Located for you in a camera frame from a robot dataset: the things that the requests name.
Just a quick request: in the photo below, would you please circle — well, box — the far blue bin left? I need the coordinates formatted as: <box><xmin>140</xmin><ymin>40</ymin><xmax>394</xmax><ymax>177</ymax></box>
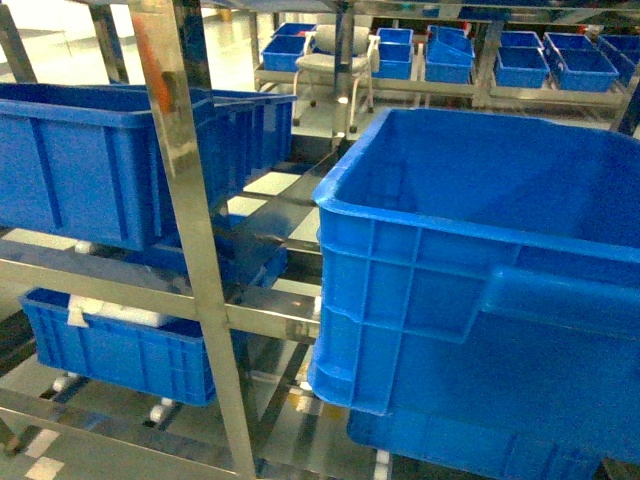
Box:
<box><xmin>262</xmin><ymin>22</ymin><xmax>316</xmax><ymax>73</ymax></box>

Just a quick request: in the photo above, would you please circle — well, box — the blue crate under large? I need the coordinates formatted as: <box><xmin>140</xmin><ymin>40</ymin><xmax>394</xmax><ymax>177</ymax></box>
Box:
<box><xmin>346</xmin><ymin>407</ymin><xmax>606</xmax><ymax>480</ymax></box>

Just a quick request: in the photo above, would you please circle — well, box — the large blue shelf crate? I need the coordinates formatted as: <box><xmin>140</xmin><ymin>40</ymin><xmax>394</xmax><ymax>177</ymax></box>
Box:
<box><xmin>308</xmin><ymin>109</ymin><xmax>639</xmax><ymax>462</ymax></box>

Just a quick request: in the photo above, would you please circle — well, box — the far blue bin rightmost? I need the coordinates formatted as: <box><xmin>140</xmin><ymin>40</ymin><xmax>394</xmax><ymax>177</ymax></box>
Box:
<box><xmin>543</xmin><ymin>32</ymin><xmax>619</xmax><ymax>93</ymax></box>

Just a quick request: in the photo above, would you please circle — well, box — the grey office chair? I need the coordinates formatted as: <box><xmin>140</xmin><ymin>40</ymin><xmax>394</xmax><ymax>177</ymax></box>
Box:
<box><xmin>293</xmin><ymin>24</ymin><xmax>381</xmax><ymax>133</ymax></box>

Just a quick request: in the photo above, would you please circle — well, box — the far blue bin tilted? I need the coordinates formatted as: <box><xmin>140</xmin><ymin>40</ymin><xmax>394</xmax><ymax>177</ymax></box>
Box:
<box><xmin>425</xmin><ymin>25</ymin><xmax>475</xmax><ymax>84</ymax></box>

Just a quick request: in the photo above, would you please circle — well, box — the blue crate shelf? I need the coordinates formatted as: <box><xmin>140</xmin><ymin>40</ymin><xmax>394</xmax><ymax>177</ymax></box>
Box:
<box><xmin>20</xmin><ymin>289</ymin><xmax>216</xmax><ymax>406</ymax></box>
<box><xmin>1</xmin><ymin>83</ymin><xmax>294</xmax><ymax>250</ymax></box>

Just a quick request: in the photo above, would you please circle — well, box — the blue crate lower shelf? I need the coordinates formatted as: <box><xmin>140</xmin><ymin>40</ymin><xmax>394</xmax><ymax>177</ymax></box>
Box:
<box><xmin>20</xmin><ymin>289</ymin><xmax>216</xmax><ymax>406</ymax></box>

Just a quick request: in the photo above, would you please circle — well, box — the far blue bin right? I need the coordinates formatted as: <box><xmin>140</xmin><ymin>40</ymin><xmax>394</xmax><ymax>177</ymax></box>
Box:
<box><xmin>494</xmin><ymin>31</ymin><xmax>550</xmax><ymax>89</ymax></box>

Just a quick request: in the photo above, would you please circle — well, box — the blue crate shelf left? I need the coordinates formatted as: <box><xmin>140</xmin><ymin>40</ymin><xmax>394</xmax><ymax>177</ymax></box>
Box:
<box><xmin>1</xmin><ymin>83</ymin><xmax>294</xmax><ymax>250</ymax></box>

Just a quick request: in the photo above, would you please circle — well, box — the stainless steel shelf frame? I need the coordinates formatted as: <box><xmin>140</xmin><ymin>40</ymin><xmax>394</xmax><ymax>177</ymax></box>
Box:
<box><xmin>0</xmin><ymin>0</ymin><xmax>640</xmax><ymax>480</ymax></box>

